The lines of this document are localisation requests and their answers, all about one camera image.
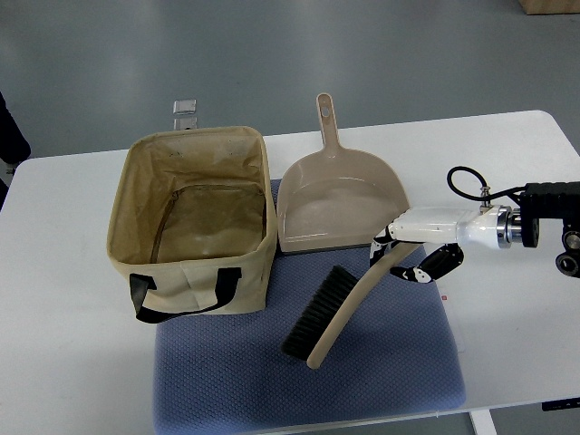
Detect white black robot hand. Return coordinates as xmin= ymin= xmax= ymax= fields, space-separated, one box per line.
xmin=370 ymin=206 xmax=521 ymax=283

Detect beige hand broom black bristles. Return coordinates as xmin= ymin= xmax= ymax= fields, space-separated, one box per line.
xmin=281 ymin=242 xmax=420 ymax=370

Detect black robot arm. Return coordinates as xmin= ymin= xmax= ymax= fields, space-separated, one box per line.
xmin=447 ymin=166 xmax=579 ymax=278

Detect beige plastic dustpan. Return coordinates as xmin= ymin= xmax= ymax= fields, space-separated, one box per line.
xmin=276 ymin=93 xmax=410 ymax=254

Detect blue mesh cushion mat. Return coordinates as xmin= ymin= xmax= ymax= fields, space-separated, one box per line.
xmin=152 ymin=179 xmax=468 ymax=432

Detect black table control panel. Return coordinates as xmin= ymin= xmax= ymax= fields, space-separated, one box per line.
xmin=541 ymin=398 xmax=580 ymax=411

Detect cardboard box corner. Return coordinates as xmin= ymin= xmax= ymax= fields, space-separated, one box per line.
xmin=518 ymin=0 xmax=580 ymax=15

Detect lower metal floor plate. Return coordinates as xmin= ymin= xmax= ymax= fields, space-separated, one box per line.
xmin=174 ymin=116 xmax=198 ymax=131

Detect dark object at left edge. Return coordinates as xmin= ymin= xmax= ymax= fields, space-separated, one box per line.
xmin=0 ymin=90 xmax=32 ymax=209

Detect beige fabric bag black handle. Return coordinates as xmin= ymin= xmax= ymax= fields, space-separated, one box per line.
xmin=106 ymin=126 xmax=277 ymax=324

